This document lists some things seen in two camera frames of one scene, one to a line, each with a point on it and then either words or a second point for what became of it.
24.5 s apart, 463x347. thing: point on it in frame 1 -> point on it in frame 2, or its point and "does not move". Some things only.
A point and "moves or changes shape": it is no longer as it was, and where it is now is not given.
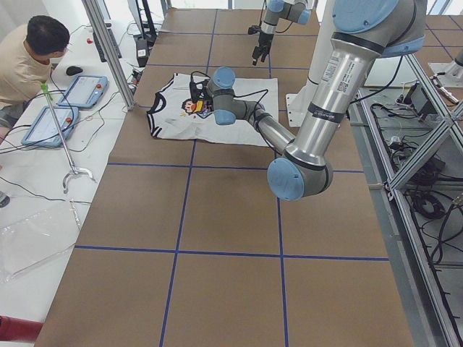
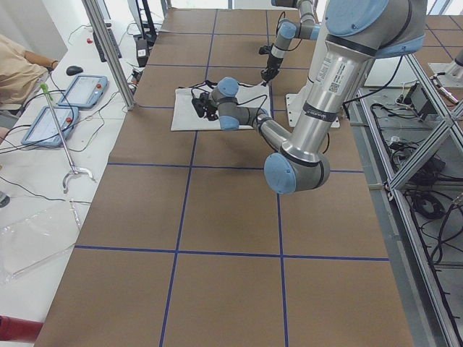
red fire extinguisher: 13,329 does not move
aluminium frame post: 98,26 does not move
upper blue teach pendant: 84,92 does not move
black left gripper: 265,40 -> 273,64
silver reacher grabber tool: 45,88 does not move
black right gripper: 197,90 -> 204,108
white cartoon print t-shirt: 167,120 moves or changes shape
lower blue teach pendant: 43,130 does not move
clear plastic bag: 32,233 does not move
